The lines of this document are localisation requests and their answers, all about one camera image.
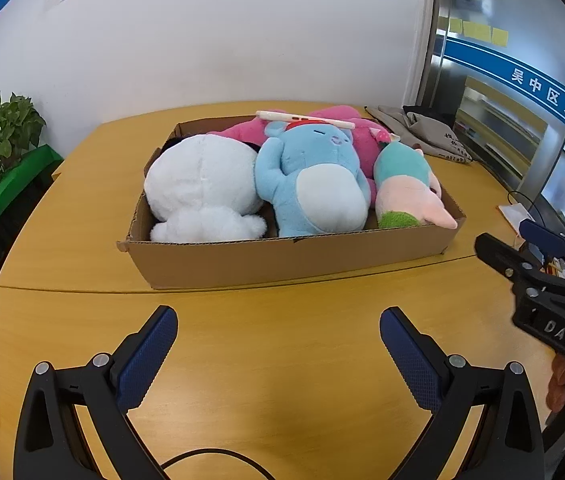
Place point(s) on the teal and pink plush toy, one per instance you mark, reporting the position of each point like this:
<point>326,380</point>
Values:
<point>397,165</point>

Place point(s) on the person's right hand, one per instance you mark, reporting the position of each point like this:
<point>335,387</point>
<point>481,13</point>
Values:
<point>560,382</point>

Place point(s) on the metal door frame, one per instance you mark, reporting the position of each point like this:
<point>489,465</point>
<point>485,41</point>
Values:
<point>437,60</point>

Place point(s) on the blue banner strip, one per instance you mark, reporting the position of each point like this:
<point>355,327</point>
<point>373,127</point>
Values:
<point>512,72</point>

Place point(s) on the large green potted plant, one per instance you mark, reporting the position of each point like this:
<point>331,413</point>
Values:
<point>7,130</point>

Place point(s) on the white stick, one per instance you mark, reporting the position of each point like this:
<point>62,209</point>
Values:
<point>282,116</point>

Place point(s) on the grey cloth bag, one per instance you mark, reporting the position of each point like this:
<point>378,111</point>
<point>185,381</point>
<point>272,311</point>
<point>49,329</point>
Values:
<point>412,130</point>

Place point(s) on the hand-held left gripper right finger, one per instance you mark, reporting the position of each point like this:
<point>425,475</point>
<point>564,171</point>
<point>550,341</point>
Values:
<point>412,360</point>

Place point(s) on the white panda plush toy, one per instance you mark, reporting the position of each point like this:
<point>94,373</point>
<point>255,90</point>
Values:
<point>197,180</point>

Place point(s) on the pink bear plush toy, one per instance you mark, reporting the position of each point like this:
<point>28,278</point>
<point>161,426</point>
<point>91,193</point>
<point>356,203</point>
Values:
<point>357,142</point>

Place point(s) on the brown cardboard box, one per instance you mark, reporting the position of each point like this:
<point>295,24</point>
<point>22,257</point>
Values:
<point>262,265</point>

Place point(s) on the yellow sticky note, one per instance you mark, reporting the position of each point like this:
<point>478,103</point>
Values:
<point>477,30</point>
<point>455,26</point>
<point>500,36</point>

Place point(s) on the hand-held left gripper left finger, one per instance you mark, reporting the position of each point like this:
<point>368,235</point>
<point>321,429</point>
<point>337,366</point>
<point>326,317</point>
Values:
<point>145,360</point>

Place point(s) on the white pad orange edge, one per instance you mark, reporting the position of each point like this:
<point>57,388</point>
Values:
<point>514,215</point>

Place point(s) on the light blue plush toy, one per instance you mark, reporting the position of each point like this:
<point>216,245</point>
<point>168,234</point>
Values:
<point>312,185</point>

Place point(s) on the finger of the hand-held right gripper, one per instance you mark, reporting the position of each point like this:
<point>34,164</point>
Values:
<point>544,237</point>
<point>499,252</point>

